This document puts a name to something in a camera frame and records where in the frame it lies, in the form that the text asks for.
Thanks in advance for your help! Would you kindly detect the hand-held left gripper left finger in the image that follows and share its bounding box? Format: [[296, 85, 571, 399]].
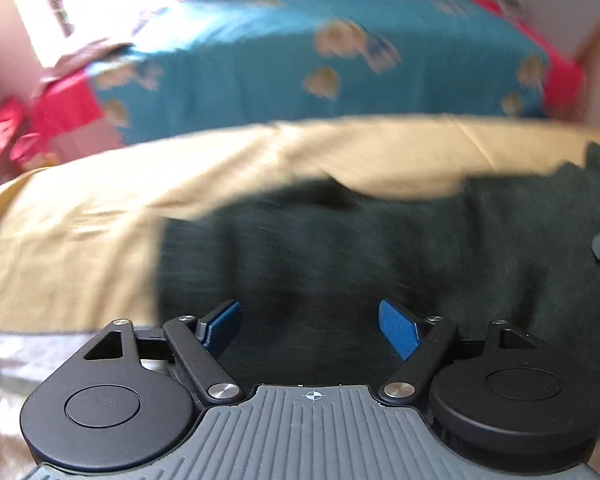
[[82, 300, 245, 407]]

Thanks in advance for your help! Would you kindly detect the yellow blanket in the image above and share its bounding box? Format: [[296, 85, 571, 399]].
[[0, 115, 600, 333]]

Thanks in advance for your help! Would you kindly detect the red cloth pile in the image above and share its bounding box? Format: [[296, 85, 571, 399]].
[[0, 97, 46, 166]]

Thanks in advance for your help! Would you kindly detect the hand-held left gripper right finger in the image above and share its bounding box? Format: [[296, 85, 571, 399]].
[[377, 299, 543, 407]]

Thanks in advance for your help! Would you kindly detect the dark green knit sweater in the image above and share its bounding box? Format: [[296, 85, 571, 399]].
[[157, 142, 600, 391]]

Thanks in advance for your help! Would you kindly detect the beige patterned bedsheet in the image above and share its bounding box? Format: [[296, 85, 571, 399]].
[[0, 330, 96, 480]]

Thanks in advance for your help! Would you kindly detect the window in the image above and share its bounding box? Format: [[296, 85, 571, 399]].
[[5, 0, 181, 68]]

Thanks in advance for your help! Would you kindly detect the blue floral bedspread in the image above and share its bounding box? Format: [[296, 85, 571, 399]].
[[85, 0, 550, 146]]

